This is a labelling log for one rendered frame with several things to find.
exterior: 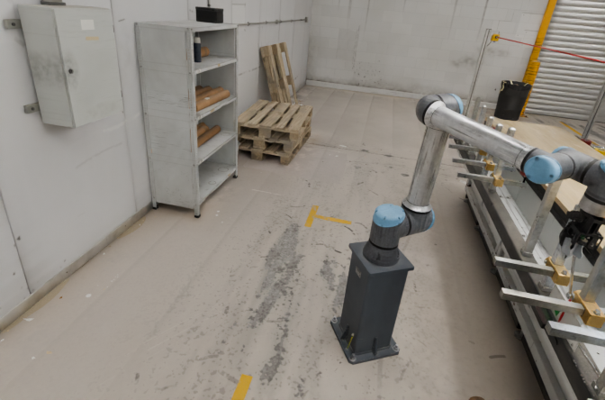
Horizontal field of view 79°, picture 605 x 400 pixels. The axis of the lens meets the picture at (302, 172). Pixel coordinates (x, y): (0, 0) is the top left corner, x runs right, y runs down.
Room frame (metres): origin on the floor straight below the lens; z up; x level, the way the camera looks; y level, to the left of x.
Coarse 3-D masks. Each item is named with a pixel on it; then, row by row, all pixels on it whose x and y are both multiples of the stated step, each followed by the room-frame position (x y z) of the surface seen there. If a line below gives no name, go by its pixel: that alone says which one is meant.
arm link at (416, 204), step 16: (448, 96) 1.63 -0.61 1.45; (432, 128) 1.63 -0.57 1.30; (432, 144) 1.62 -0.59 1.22; (432, 160) 1.61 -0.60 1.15; (416, 176) 1.65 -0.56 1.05; (432, 176) 1.62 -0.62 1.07; (416, 192) 1.63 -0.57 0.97; (416, 208) 1.62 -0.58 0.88; (416, 224) 1.60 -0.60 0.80; (432, 224) 1.66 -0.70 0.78
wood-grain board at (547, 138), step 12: (504, 120) 3.54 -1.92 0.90; (504, 132) 3.09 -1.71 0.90; (516, 132) 3.12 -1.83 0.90; (528, 132) 3.16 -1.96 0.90; (540, 132) 3.20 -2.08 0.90; (552, 132) 3.23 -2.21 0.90; (564, 132) 3.27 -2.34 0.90; (528, 144) 2.81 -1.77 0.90; (540, 144) 2.84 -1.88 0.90; (552, 144) 2.87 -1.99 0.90; (564, 144) 2.90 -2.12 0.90; (576, 144) 2.93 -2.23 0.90; (600, 156) 2.68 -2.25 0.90; (564, 180) 2.12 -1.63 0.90; (564, 192) 1.94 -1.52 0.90; (576, 192) 1.96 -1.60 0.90; (564, 204) 1.79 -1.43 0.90; (576, 204) 1.80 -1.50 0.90; (600, 228) 1.55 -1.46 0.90
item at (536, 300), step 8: (504, 288) 1.10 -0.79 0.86; (504, 296) 1.07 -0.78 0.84; (512, 296) 1.07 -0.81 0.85; (520, 296) 1.06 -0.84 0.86; (528, 296) 1.06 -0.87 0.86; (536, 296) 1.07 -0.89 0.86; (544, 296) 1.07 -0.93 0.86; (528, 304) 1.05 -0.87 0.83; (536, 304) 1.05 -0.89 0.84; (544, 304) 1.05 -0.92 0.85; (552, 304) 1.04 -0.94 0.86; (560, 304) 1.04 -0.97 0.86; (568, 304) 1.04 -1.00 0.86; (576, 304) 1.05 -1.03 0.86; (568, 312) 1.03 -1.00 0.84; (576, 312) 1.03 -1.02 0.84
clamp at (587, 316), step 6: (576, 294) 1.09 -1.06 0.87; (576, 300) 1.08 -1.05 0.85; (582, 300) 1.06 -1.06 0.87; (588, 306) 1.03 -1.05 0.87; (594, 306) 1.03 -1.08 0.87; (588, 312) 1.00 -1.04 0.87; (582, 318) 1.01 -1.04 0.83; (588, 318) 0.99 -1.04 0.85; (594, 318) 0.98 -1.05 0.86; (600, 318) 0.98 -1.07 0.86; (588, 324) 0.99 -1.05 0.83; (594, 324) 0.98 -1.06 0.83; (600, 324) 0.98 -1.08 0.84
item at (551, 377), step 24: (528, 192) 2.20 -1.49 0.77; (480, 216) 2.90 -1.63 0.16; (528, 216) 2.08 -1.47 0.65; (552, 216) 1.83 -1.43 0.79; (552, 240) 1.74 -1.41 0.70; (576, 264) 1.48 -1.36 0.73; (576, 288) 1.40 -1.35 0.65; (528, 312) 1.72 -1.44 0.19; (528, 336) 1.57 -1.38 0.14; (552, 360) 1.37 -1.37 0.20; (552, 384) 1.26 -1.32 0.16
